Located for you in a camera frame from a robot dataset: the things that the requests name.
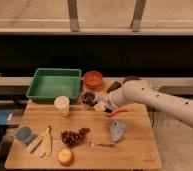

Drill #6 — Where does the purple bowl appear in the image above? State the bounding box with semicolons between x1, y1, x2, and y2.
123;76;140;84

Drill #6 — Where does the orange bowl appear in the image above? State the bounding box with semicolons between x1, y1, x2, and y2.
83;71;103;89

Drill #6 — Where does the right metal window post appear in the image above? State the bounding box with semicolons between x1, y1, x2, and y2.
130;0;146;32

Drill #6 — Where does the bunch of dark grapes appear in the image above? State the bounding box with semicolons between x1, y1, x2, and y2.
61;128;90;148

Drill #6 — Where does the black rectangular block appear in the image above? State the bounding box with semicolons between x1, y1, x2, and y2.
107;81;121;93

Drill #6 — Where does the left metal window post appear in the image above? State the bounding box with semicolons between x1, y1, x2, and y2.
67;0;79;32

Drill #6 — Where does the blue object at left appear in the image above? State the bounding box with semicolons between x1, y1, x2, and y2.
0;110;12;125

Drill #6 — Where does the metal fork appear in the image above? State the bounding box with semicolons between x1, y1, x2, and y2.
88;141;117;148

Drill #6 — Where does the orange carrot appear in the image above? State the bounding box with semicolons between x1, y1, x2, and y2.
106;108;128;117

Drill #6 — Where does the blue plastic cup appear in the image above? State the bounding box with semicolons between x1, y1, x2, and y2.
15;127;34;144

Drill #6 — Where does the blue sponge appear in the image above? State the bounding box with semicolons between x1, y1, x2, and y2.
94;96;104;102

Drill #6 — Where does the yellow apple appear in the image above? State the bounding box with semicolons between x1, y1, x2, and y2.
58;148;74;166

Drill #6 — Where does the black handled brush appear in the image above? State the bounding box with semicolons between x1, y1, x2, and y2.
82;92;112;113

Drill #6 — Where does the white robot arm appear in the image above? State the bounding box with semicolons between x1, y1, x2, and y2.
94;80;193;128

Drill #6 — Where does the grey blue cloth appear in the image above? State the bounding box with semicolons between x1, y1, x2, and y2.
108;120;127;143

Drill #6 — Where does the wooden table board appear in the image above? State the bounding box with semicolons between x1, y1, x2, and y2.
4;78;163;170

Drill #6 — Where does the small metal cup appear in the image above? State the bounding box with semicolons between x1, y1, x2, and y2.
82;94;94;106

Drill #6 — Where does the white cylindrical cup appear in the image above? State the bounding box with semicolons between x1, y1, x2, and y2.
54;96;70;116

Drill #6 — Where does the green plastic tray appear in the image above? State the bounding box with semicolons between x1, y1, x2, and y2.
26;68;82;102

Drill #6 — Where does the metal window post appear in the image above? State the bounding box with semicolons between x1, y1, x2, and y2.
67;0;79;32
130;0;146;32

